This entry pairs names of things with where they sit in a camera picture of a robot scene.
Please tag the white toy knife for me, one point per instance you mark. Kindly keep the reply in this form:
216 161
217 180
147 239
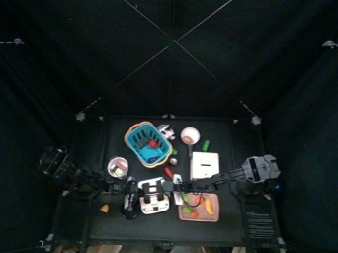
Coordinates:
178 197

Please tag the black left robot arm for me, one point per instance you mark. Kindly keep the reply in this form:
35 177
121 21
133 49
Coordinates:
89 179

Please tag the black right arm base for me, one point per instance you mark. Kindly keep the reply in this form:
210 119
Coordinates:
253 190

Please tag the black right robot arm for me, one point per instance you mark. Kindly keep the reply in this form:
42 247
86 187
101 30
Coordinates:
246 171

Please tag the light green toy piece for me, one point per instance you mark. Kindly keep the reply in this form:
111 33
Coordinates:
186 197

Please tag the red toy piece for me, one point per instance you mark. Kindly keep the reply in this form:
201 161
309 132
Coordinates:
200 199

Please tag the white toy cutting stand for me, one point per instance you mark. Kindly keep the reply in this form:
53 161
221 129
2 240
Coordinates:
154 206

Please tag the yellow toy cheese wedge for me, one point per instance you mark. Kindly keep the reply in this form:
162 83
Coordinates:
105 208

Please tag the red toy pepper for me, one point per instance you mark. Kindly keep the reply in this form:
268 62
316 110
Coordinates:
169 172

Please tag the green toy fruit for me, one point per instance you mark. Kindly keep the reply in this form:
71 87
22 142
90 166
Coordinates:
188 209

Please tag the white rectangular box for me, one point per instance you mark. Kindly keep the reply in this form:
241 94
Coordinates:
205 164

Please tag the pink tray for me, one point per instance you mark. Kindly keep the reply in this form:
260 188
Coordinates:
200 207

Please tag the yellow and pink toy food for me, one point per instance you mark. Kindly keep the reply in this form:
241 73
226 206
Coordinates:
118 168

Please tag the yellow toy banana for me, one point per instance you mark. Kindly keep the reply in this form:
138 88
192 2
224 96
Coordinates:
210 207

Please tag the silver brown toy shell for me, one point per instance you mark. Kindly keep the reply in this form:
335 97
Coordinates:
173 161

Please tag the orange toy fruit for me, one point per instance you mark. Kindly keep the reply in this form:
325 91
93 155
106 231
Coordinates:
194 214

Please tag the purple toy piece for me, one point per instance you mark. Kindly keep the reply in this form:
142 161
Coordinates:
153 160

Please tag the small green toy piece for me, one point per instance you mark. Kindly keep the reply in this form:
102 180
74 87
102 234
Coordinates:
174 152

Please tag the green toy vegetable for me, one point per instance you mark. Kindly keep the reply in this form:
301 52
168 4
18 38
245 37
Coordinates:
205 145

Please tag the brown toy egg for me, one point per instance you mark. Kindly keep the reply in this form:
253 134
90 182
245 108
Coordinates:
188 140

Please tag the teal basket with orange rim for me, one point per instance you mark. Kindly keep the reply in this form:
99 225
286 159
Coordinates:
147 145

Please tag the red toy fruit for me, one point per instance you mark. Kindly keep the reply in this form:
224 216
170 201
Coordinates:
153 144

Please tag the white and pink toy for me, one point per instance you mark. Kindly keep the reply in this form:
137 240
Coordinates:
166 131

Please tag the metal frame clamp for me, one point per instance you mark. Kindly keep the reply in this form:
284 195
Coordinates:
18 42
256 119
329 43
81 115

